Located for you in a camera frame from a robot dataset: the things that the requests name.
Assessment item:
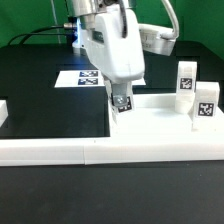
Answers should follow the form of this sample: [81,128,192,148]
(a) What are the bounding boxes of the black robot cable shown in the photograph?
[6,0,78,47]

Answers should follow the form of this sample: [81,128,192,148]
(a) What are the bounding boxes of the white camera cable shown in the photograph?
[159,0,181,39]

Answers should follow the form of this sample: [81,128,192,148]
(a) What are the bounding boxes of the white U-shaped fence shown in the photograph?
[0,99,224,168]

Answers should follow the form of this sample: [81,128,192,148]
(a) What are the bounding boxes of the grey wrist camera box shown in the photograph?
[139,24,178,56]

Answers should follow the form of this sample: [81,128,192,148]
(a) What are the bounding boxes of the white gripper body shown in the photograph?
[84,5,145,83]

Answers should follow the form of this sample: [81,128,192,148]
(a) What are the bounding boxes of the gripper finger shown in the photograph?
[111,83,127,107]

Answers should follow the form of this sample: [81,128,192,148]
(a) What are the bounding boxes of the white square table top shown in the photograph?
[109,93,224,136]

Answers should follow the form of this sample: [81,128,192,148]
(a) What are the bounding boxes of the white sheet with tags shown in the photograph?
[54,70,110,88]

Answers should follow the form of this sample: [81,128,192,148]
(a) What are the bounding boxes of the thin grey cable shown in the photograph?
[49,0,62,45]

